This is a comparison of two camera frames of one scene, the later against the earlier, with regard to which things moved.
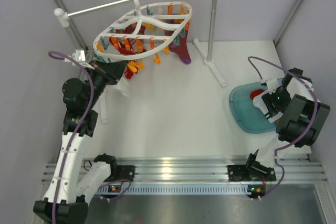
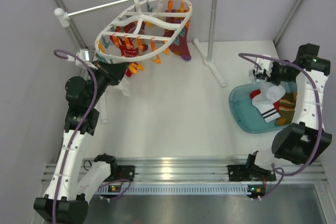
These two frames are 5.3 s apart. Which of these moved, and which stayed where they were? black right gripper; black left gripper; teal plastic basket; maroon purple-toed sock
Moved: black right gripper
Stayed: teal plastic basket; black left gripper; maroon purple-toed sock
